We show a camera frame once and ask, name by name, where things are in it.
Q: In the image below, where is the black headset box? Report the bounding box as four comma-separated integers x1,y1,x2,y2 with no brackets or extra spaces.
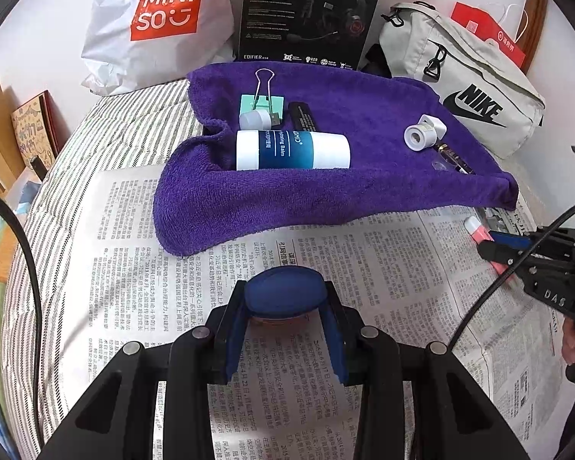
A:
237,0,388,74

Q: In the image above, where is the newspaper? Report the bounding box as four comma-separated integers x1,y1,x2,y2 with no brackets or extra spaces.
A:
64,168,575,460

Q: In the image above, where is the purple towel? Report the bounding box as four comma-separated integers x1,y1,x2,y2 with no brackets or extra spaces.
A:
153,61,519,257

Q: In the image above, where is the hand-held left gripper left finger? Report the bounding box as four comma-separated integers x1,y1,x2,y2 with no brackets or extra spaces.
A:
41,280,250,460

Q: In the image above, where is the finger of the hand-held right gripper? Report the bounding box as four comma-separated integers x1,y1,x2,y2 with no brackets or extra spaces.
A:
488,230,544,252
476,242,532,279

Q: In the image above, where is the wooden bed frame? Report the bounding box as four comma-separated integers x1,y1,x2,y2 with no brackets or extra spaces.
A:
524,0,549,77

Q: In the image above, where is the blue-lidded jar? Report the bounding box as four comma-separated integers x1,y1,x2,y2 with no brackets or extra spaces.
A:
243,268,327,322

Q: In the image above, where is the pink marker pen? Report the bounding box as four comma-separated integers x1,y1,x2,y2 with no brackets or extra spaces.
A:
464,215,521,288

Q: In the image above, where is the white and red shopping bag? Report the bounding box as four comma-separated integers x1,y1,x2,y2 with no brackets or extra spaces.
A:
80,0,238,97

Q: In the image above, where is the white shoulder bag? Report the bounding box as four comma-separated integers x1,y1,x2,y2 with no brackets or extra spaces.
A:
378,1,547,160

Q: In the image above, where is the white night light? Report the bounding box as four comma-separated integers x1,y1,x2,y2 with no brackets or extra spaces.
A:
238,109,282,131

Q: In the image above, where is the teal binder clip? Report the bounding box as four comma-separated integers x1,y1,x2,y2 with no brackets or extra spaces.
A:
240,69,286,120

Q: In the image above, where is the striped bed sheet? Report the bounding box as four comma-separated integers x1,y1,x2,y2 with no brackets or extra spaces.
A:
0,77,571,446

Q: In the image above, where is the white and blue balm tube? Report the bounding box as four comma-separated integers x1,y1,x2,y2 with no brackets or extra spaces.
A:
235,129,352,172

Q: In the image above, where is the brown patterned card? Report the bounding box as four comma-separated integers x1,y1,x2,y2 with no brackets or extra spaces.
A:
10,92,61,173

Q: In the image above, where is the red paper bag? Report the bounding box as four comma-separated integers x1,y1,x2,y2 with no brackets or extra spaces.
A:
450,1,528,70

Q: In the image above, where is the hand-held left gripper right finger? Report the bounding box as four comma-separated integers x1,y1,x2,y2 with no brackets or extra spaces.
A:
316,280,532,460

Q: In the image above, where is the black stick-shaped device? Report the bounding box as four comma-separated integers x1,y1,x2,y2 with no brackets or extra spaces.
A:
287,102,321,133

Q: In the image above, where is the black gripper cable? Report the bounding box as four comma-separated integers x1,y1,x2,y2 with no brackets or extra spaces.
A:
0,186,46,446
448,199,575,353

